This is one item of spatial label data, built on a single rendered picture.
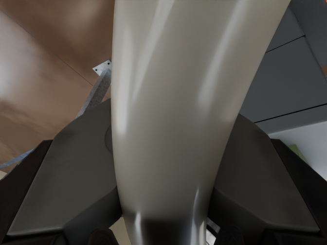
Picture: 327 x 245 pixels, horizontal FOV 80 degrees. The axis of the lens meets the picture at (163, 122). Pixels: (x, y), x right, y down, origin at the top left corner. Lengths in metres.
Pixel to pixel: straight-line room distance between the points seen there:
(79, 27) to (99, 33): 0.14
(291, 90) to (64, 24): 1.47
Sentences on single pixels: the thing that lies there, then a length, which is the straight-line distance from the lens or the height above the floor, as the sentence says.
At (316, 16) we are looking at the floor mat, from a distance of 1.48.
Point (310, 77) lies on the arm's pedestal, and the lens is 0.83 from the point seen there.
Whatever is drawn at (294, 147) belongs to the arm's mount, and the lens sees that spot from 0.78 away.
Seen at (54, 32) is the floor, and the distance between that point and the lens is 1.80.
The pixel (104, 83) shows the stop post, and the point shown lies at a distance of 1.64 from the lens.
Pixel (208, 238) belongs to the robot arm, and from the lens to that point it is 0.68.
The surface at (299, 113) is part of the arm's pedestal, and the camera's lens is 0.74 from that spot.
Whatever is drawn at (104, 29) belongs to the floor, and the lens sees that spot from 1.57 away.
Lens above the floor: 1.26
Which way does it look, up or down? 37 degrees down
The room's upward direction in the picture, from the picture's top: 167 degrees counter-clockwise
